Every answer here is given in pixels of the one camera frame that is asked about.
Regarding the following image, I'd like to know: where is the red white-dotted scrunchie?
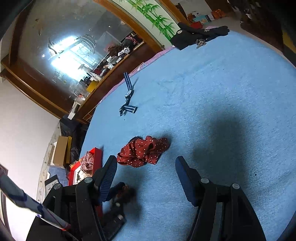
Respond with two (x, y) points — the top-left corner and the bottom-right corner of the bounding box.
(117, 136), (170, 168)

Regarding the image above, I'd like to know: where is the red white plaid scrunchie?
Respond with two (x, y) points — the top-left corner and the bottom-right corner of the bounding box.
(80, 152), (94, 174)

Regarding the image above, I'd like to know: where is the striped sleeve forearm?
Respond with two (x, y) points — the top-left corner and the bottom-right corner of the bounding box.
(0, 170), (71, 231)

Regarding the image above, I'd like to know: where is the red white shallow box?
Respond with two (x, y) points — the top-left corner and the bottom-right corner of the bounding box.
(68, 146), (103, 218)

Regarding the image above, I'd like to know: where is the cardboard box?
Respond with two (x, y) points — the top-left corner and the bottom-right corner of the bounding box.
(52, 136), (72, 169)

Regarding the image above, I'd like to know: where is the blue bed blanket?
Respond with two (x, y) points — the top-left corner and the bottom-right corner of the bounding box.
(82, 32), (295, 240)

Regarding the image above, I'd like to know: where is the yellow container on shelf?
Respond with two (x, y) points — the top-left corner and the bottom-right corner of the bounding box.
(86, 80), (99, 93)

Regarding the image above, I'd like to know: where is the wooden headboard shelf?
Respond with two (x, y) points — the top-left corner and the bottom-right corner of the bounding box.
(73, 42), (163, 123)

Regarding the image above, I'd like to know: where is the black clothing pile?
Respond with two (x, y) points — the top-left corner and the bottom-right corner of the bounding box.
(170, 23), (230, 50)

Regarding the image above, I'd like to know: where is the blue striped watch strap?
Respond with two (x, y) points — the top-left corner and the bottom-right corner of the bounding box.
(119, 72), (139, 117)

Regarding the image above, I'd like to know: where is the bamboo wall painting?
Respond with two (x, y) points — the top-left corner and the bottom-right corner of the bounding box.
(113, 0), (180, 49)

